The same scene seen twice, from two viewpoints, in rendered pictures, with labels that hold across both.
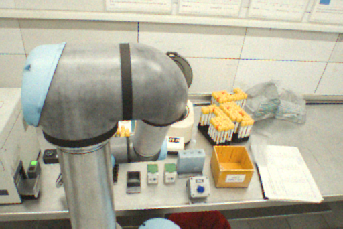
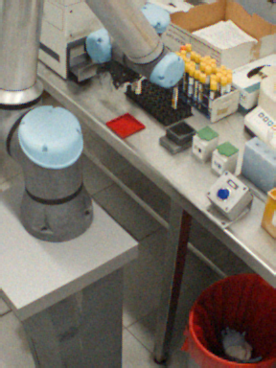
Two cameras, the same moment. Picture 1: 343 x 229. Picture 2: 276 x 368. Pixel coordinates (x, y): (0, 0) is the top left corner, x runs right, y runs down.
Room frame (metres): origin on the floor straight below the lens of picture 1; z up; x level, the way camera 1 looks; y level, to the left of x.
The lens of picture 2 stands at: (0.04, -0.84, 1.84)
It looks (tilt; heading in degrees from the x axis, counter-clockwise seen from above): 44 degrees down; 60
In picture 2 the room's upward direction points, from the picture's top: 3 degrees clockwise
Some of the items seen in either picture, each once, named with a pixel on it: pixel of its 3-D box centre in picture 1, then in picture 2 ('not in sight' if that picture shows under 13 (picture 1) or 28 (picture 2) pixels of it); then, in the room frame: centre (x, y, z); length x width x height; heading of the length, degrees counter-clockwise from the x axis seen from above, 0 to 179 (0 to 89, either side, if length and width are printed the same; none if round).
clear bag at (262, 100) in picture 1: (260, 96); not in sight; (1.29, -0.46, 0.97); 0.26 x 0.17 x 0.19; 122
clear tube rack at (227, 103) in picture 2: not in sight; (198, 86); (0.83, 0.25, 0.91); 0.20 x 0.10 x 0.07; 101
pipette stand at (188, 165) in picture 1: (190, 162); (263, 168); (0.79, -0.09, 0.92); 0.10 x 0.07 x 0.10; 103
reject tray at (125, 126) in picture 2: not in sight; (125, 125); (0.61, 0.22, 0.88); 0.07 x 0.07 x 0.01; 11
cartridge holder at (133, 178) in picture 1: (133, 179); (181, 135); (0.70, 0.12, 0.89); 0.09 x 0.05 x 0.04; 10
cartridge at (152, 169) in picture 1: (152, 174); (205, 145); (0.72, 0.05, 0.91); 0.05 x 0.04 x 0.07; 11
